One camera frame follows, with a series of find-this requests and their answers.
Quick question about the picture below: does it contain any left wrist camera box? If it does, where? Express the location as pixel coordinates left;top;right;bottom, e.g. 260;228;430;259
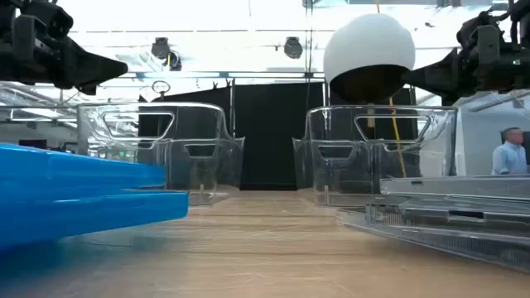
18;0;75;41

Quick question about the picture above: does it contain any silver horizontal rail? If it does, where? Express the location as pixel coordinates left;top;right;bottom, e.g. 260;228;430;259
119;71;326;80

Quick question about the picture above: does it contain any round metal hook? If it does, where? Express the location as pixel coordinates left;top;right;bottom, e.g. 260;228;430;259
151;80;171;100

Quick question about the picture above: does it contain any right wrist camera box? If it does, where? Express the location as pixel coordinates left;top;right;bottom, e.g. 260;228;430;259
457;11;509;42

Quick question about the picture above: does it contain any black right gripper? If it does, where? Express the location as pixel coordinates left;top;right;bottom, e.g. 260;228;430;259
403;39;530;105

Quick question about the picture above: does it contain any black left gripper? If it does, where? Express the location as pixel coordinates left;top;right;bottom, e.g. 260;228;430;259
0;14;128;95

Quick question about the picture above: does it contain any thin vertical pole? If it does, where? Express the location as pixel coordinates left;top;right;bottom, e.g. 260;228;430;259
305;0;314;104

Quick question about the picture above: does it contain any black backdrop panel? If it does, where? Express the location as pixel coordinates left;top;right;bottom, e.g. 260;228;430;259
138;82;417;191

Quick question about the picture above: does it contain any yellow cable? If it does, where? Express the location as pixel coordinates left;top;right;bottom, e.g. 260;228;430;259
388;97;408;179

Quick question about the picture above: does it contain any clear plastic storage bin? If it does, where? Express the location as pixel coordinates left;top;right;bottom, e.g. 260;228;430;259
292;105;459;207
77;102;245;207

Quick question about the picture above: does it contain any person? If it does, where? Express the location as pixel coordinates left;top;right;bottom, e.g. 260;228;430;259
491;127;530;175

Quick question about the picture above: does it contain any white globe table lamp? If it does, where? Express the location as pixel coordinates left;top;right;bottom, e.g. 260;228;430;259
322;12;417;105

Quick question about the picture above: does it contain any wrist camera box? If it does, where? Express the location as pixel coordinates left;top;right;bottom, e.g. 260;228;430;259
457;11;509;42
18;0;75;41

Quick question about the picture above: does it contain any black ceiling device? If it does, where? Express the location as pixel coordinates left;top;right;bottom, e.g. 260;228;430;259
283;36;304;60
151;36;182;72

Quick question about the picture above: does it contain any blue jewel case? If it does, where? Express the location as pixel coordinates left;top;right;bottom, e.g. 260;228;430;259
0;143;167;195
0;189;190;252

